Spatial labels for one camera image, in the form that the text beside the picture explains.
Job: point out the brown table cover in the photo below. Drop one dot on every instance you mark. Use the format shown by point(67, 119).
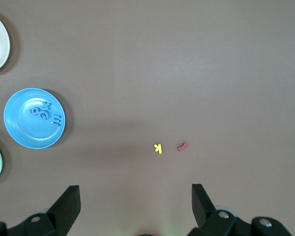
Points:
point(162, 73)

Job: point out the blue plate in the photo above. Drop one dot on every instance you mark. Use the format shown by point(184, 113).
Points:
point(27, 132)

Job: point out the blue letter E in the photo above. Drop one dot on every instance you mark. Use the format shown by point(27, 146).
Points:
point(56, 119)

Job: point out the blue letter G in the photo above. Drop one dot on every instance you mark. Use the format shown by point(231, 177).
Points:
point(42, 115)

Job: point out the blue number 6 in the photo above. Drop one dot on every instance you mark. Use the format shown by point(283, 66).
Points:
point(34, 112)

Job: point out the blue letter x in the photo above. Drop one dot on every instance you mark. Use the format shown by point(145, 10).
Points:
point(47, 106)

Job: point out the yellow letter k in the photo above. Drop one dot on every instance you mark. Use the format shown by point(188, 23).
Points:
point(159, 148)

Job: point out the red letter r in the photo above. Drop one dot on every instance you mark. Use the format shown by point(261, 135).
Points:
point(183, 147)

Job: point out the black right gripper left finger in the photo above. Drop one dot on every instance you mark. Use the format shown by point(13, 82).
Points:
point(61, 214)

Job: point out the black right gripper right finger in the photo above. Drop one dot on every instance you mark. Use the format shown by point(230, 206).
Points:
point(206, 214)

